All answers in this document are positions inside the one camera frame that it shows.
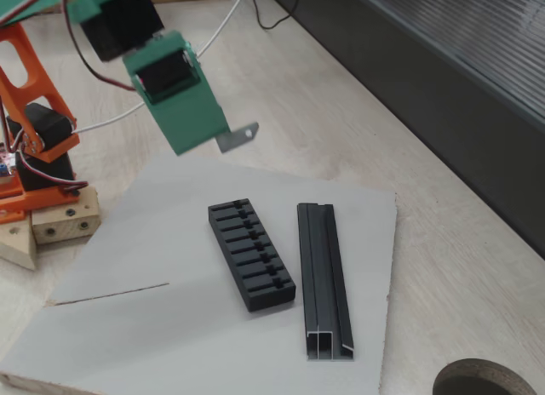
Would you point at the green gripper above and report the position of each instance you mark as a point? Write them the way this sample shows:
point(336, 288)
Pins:
point(192, 123)

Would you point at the small metal bracket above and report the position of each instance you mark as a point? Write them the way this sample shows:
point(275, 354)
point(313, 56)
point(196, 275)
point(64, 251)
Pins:
point(238, 136)

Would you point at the black slotted holder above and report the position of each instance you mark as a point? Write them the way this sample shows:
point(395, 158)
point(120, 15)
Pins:
point(251, 259)

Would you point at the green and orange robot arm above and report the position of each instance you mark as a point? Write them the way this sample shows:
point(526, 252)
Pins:
point(42, 120)

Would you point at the wooden block with screw holes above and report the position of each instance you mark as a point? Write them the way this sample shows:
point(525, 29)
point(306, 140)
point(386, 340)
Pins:
point(64, 224)

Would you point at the red controller board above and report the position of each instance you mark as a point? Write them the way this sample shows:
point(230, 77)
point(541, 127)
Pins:
point(5, 161)

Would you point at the black aluminium profile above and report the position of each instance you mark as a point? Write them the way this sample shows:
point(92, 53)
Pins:
point(323, 276)

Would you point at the light wooden wedge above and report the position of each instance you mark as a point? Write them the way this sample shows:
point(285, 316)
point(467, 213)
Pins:
point(17, 246)

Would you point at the grey plywood board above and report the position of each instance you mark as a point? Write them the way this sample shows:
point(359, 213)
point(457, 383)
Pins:
point(170, 335)

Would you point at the orange controller board mount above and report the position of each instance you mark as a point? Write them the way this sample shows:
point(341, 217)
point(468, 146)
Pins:
point(9, 216)

